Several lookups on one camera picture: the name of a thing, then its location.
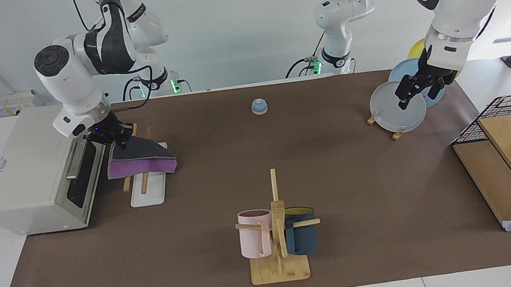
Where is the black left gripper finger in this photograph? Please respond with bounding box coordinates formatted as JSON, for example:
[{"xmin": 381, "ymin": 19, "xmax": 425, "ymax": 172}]
[
  {"xmin": 428, "ymin": 84, "xmax": 445, "ymax": 102},
  {"xmin": 396, "ymin": 91, "xmax": 411, "ymax": 111}
]

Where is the purple square towel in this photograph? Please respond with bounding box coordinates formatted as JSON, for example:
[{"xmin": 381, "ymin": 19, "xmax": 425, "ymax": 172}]
[{"xmin": 103, "ymin": 133, "xmax": 179, "ymax": 181}]

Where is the wooden plate rack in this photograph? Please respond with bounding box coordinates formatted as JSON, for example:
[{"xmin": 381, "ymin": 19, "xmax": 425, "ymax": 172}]
[{"xmin": 366, "ymin": 111, "xmax": 406, "ymax": 145}]

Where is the white base wooden towel rack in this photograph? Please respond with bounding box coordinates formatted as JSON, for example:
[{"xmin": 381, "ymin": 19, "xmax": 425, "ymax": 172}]
[{"xmin": 115, "ymin": 119, "xmax": 175, "ymax": 209}]

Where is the grey plate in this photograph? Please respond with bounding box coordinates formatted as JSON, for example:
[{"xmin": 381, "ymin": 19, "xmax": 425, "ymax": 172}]
[{"xmin": 367, "ymin": 77, "xmax": 430, "ymax": 137}]

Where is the light blue plate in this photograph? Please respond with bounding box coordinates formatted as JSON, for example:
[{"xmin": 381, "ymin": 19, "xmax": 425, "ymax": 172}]
[{"xmin": 386, "ymin": 54, "xmax": 449, "ymax": 112}]

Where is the yellow plate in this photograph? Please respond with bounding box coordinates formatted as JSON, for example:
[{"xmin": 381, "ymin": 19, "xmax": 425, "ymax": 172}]
[{"xmin": 406, "ymin": 33, "xmax": 462, "ymax": 83}]

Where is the cream toaster oven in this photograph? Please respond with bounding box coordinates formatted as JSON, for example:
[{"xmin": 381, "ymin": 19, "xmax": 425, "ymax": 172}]
[{"xmin": 0, "ymin": 100, "xmax": 119, "ymax": 239}]

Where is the brown table mat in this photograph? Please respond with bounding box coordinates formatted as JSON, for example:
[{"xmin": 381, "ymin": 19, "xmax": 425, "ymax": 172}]
[{"xmin": 0, "ymin": 54, "xmax": 511, "ymax": 287}]

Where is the small blue bell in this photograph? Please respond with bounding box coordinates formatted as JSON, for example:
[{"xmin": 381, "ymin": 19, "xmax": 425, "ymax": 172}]
[{"xmin": 250, "ymin": 97, "xmax": 269, "ymax": 116}]

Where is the pink mug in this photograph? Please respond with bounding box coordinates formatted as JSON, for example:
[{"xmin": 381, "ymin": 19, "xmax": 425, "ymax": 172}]
[{"xmin": 236, "ymin": 208, "xmax": 277, "ymax": 261}]

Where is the dark teal mug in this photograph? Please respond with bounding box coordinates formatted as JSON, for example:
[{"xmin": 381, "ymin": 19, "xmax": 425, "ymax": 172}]
[{"xmin": 282, "ymin": 205, "xmax": 321, "ymax": 257}]

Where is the wooden mug tree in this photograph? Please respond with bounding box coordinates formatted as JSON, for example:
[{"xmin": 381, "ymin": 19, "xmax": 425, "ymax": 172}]
[{"xmin": 229, "ymin": 164, "xmax": 328, "ymax": 287}]

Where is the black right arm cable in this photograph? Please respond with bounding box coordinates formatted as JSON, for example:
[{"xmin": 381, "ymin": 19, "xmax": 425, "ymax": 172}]
[{"xmin": 72, "ymin": 0, "xmax": 158, "ymax": 118}]

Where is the white wall socket box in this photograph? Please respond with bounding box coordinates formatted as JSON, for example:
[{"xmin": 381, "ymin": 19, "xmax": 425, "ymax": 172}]
[{"xmin": 0, "ymin": 89, "xmax": 45, "ymax": 118}]

